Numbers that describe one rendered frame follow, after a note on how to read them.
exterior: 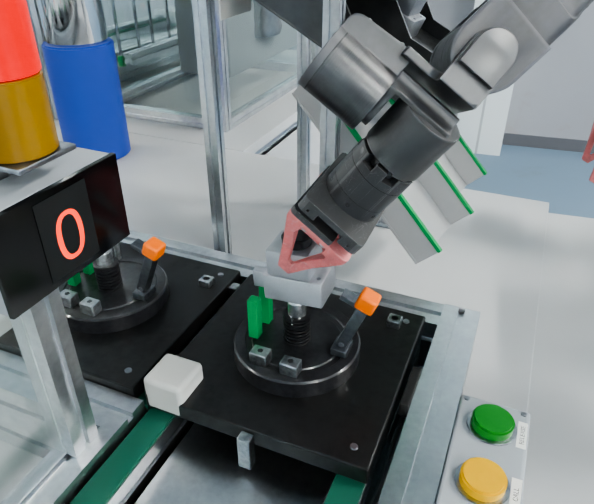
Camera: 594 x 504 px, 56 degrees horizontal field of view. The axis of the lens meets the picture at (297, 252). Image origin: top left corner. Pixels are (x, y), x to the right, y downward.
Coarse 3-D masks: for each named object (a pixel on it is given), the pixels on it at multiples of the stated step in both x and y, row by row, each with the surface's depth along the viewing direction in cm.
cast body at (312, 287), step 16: (304, 240) 54; (272, 256) 55; (304, 256) 54; (256, 272) 59; (272, 272) 56; (304, 272) 55; (320, 272) 56; (272, 288) 57; (288, 288) 56; (304, 288) 56; (320, 288) 55; (304, 304) 57; (320, 304) 56
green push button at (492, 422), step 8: (480, 408) 56; (488, 408) 56; (496, 408) 56; (472, 416) 55; (480, 416) 55; (488, 416) 55; (496, 416) 55; (504, 416) 55; (472, 424) 55; (480, 424) 54; (488, 424) 54; (496, 424) 54; (504, 424) 54; (512, 424) 54; (480, 432) 54; (488, 432) 54; (496, 432) 54; (504, 432) 54; (512, 432) 54; (496, 440) 54
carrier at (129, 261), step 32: (128, 256) 80; (64, 288) 71; (96, 288) 70; (128, 288) 70; (160, 288) 70; (192, 288) 74; (224, 288) 74; (96, 320) 65; (128, 320) 66; (160, 320) 68; (192, 320) 68; (96, 352) 63; (128, 352) 63; (160, 352) 63; (128, 384) 59
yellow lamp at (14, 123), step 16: (16, 80) 33; (32, 80) 34; (0, 96) 33; (16, 96) 34; (32, 96) 34; (48, 96) 36; (0, 112) 33; (16, 112) 34; (32, 112) 35; (48, 112) 36; (0, 128) 34; (16, 128) 34; (32, 128) 35; (48, 128) 36; (0, 144) 34; (16, 144) 35; (32, 144) 35; (48, 144) 36; (0, 160) 35; (16, 160) 35
